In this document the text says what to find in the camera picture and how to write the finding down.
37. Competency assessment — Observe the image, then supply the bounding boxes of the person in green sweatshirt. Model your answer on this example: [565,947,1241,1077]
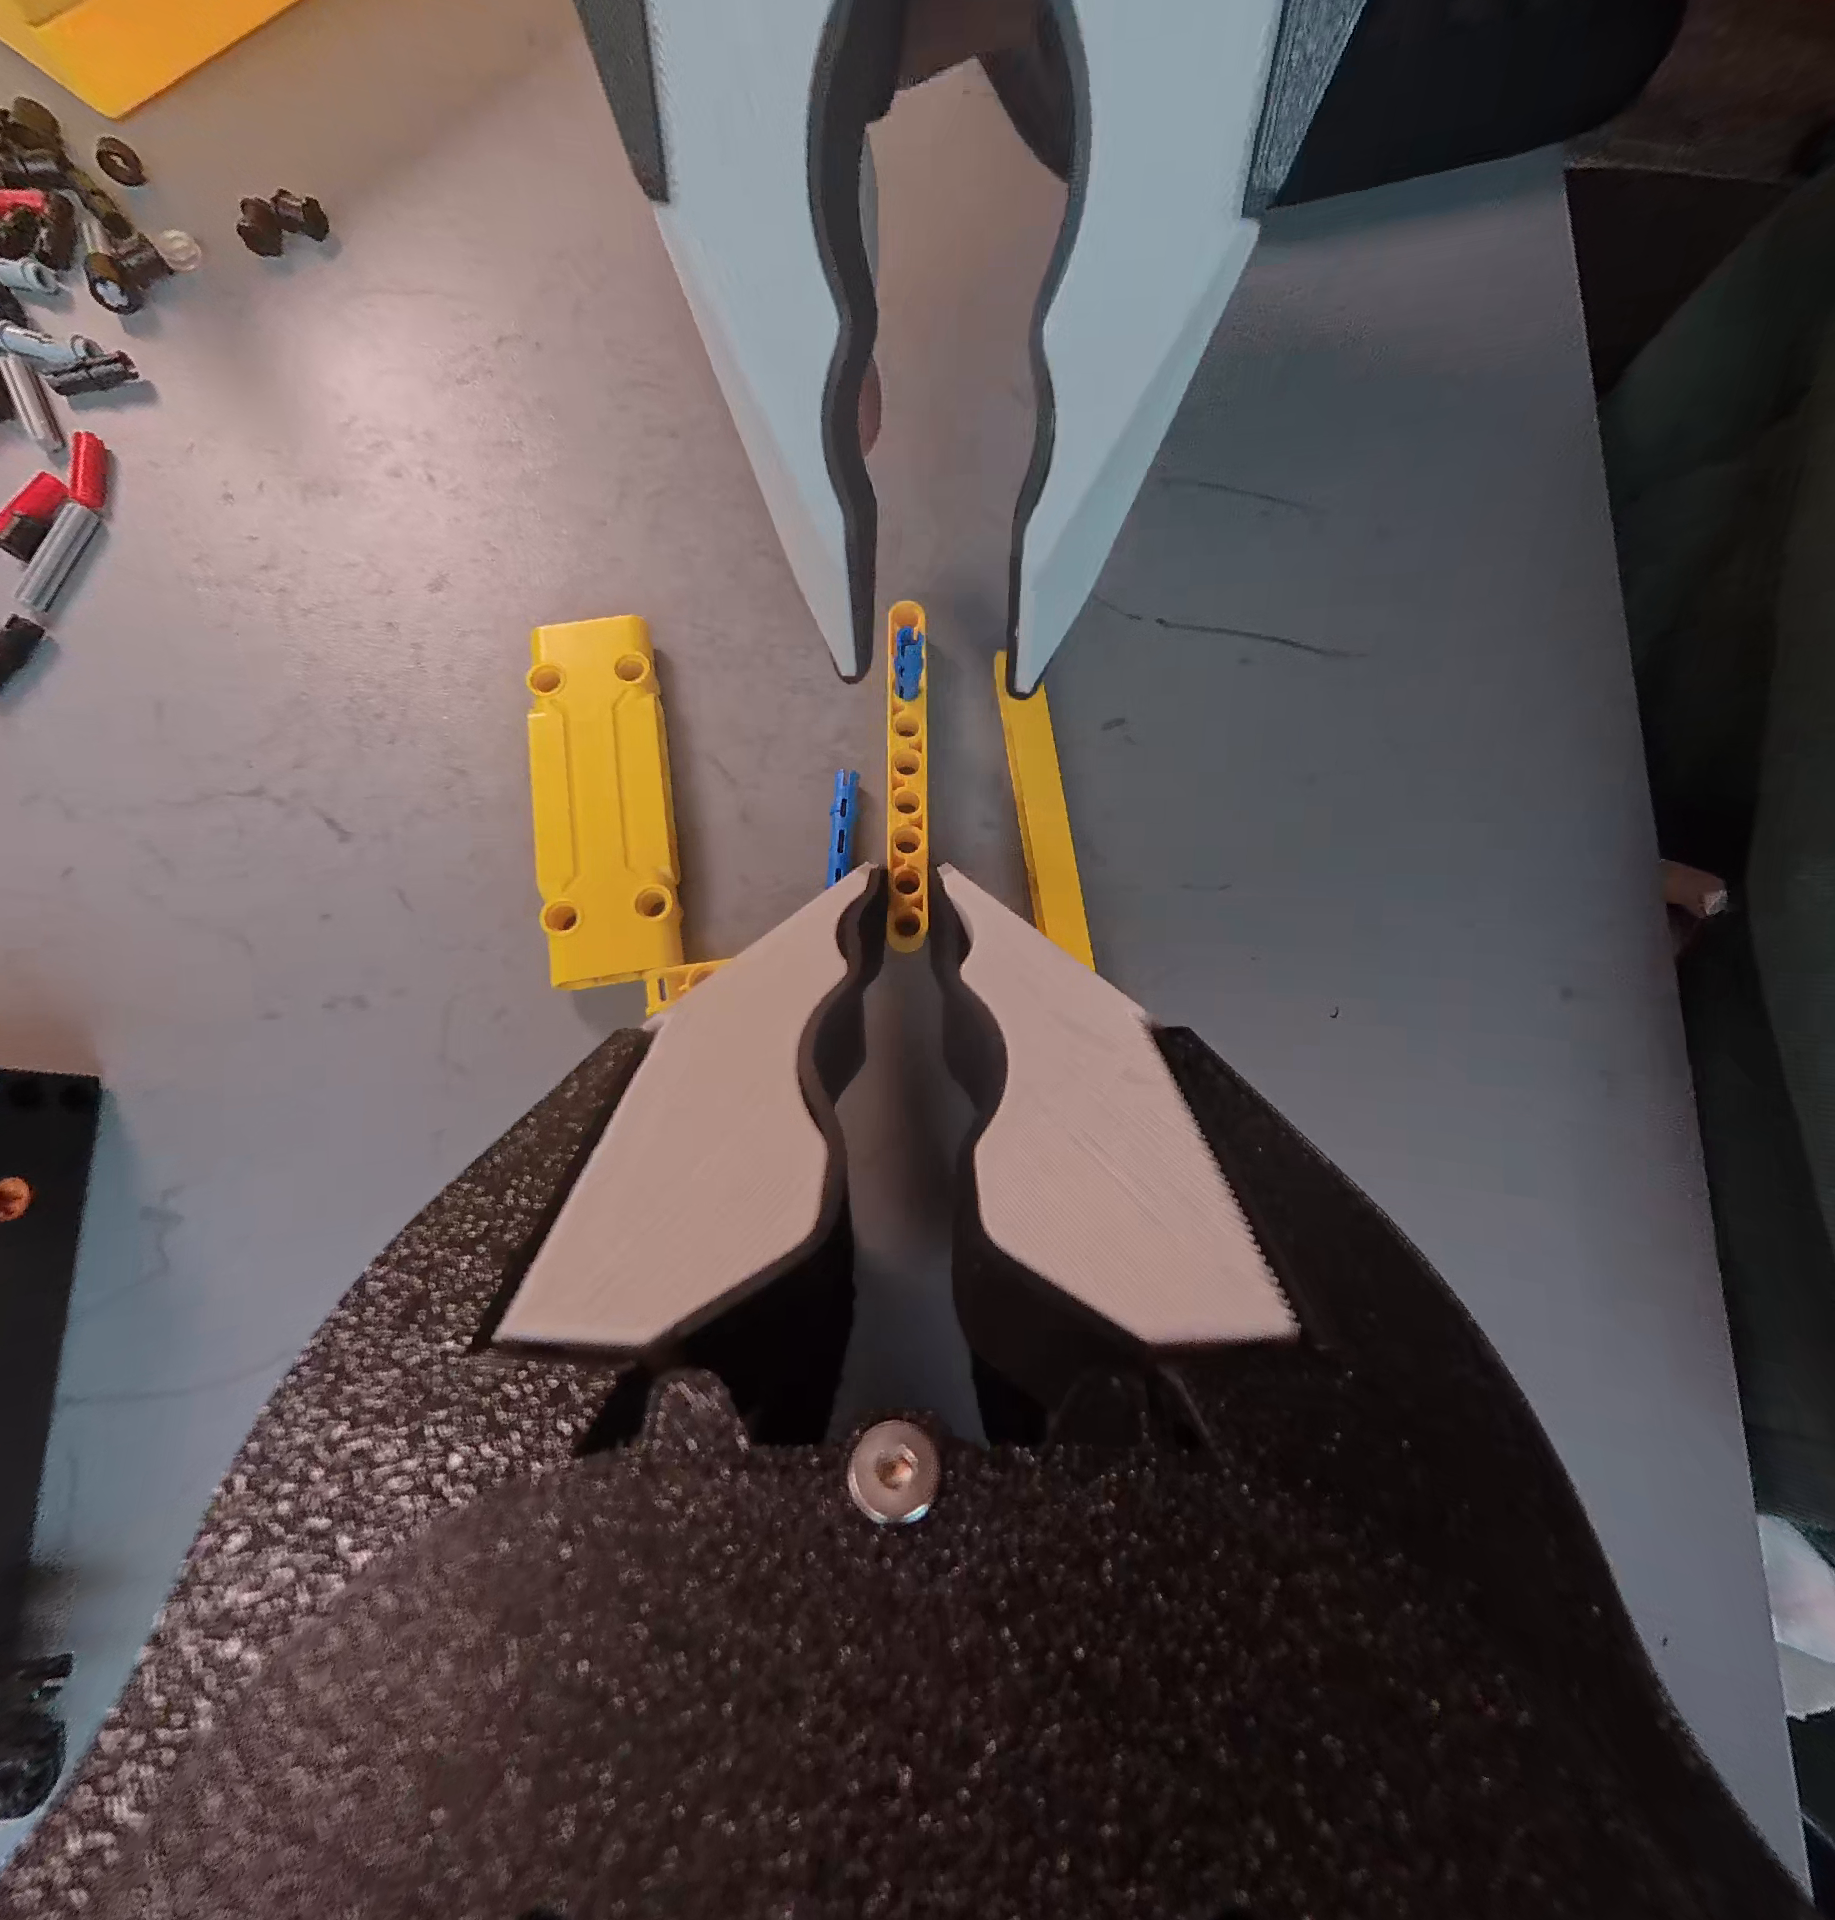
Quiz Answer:
[1597,134,1835,1531]

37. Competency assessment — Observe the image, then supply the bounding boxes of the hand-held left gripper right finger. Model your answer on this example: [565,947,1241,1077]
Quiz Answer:
[932,864,1302,1356]

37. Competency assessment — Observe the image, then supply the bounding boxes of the yellow lego panel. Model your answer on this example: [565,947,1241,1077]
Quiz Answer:
[525,613,691,992]

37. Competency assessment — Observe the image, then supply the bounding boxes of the yellow plastic bin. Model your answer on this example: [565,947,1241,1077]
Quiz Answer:
[0,0,313,121]

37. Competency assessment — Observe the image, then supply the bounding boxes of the pile of small lego pins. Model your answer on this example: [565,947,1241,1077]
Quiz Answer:
[0,93,334,699]

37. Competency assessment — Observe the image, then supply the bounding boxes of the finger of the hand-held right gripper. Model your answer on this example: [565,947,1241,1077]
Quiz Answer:
[642,0,881,683]
[1008,0,1288,699]

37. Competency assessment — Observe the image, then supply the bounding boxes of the black and yellow lego model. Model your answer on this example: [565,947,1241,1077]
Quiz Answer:
[0,1064,105,1829]

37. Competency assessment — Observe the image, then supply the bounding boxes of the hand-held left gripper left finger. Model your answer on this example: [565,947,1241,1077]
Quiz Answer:
[490,860,884,1363]

